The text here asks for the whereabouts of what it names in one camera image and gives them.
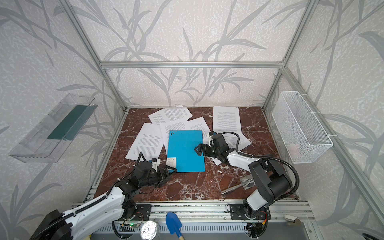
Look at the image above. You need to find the green circuit board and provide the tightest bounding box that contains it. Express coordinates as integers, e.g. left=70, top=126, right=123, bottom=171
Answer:
left=118, top=223, right=142, bottom=233

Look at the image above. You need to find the clear plastic wall tray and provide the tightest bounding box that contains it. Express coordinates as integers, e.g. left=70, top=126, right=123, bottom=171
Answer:
left=9, top=94, right=98, bottom=163

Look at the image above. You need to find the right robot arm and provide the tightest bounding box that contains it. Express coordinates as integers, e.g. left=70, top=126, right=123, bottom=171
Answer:
left=195, top=132, right=300, bottom=218

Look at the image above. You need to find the silver round can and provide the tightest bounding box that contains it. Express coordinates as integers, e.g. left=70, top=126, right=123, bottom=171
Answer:
left=140, top=221, right=161, bottom=240

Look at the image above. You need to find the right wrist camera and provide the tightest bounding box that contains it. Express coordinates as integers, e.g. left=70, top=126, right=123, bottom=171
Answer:
left=208, top=131, right=217, bottom=141

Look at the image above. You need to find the teal folder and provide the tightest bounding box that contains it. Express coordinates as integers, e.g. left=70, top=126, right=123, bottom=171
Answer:
left=166, top=130, right=205, bottom=173

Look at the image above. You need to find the white wire basket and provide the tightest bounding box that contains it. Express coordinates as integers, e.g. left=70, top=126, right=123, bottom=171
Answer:
left=272, top=91, right=333, bottom=164

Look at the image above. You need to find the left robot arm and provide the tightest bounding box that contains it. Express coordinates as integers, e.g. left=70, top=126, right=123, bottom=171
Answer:
left=31, top=161, right=177, bottom=240

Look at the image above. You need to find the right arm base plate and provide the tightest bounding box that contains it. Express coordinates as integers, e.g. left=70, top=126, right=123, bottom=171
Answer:
left=228, top=204, right=272, bottom=221

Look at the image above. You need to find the blue trowel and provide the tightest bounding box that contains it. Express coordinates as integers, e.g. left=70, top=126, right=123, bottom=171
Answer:
left=166, top=212, right=184, bottom=240

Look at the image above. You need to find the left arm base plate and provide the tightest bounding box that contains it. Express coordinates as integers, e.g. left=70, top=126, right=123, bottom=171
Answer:
left=123, top=204, right=152, bottom=221

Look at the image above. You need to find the aluminium frame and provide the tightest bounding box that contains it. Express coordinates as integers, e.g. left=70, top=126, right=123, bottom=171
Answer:
left=60, top=1, right=384, bottom=224

